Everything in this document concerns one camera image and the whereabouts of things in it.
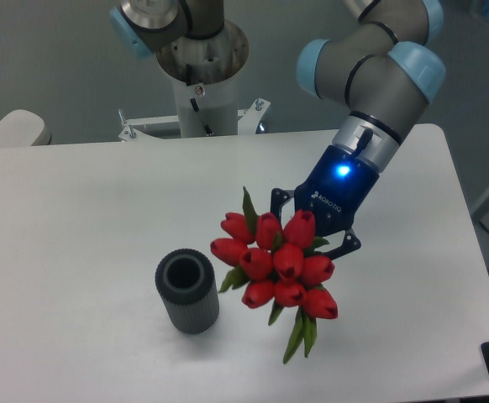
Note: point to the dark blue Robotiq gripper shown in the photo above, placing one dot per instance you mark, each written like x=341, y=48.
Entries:
x=333, y=192

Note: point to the dark grey ribbed vase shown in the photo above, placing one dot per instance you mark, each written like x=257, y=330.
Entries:
x=185, y=281

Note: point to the red tulip bouquet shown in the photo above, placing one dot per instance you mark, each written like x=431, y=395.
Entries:
x=279, y=264

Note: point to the beige chair armrest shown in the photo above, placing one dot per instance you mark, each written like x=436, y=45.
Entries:
x=22, y=128

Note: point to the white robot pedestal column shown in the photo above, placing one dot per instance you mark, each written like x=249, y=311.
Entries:
x=203, y=73

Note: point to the white metal base frame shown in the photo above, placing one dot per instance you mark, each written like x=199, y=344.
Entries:
x=197, y=123

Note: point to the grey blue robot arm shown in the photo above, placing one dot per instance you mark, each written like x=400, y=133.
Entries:
x=384, y=73

